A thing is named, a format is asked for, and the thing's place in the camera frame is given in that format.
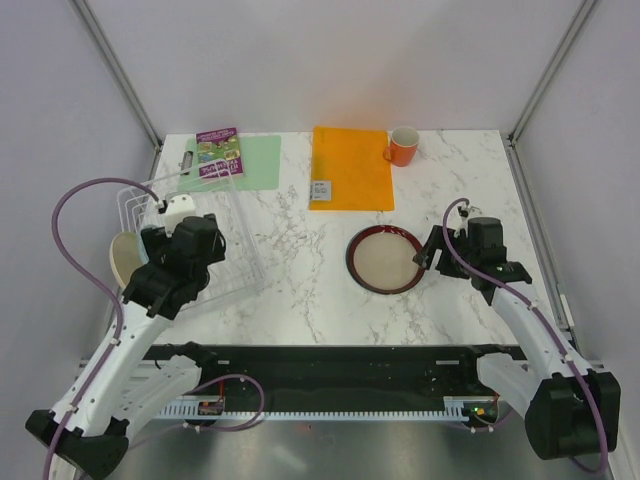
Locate green and cream plate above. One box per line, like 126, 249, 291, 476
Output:
109, 232, 144, 289

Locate red rimmed beige plate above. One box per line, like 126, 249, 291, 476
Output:
345, 225, 424, 295

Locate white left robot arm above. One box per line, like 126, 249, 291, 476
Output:
26, 214, 226, 479

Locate white wire dish rack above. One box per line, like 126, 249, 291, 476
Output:
117, 160, 264, 314

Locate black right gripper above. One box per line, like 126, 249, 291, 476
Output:
412, 224, 478, 280

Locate orange mug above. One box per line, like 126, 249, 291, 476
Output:
383, 126, 420, 167

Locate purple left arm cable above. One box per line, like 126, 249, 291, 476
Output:
41, 177, 166, 480

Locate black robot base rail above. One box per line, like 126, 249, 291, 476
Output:
145, 342, 524, 416

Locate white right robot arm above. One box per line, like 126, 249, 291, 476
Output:
413, 217, 621, 460

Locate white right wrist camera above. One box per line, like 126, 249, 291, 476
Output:
457, 202, 483, 223

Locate blue and cream plate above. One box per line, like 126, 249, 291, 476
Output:
135, 232, 149, 264

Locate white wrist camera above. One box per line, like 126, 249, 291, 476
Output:
457, 202, 483, 223
157, 193, 196, 236

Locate purple storey treehouse book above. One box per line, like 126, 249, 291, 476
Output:
195, 127, 244, 179

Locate green clipboard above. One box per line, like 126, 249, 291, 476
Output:
178, 135, 281, 192

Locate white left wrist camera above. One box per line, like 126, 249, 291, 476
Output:
157, 193, 196, 236

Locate orange clip file folder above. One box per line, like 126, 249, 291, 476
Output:
309, 126, 395, 211

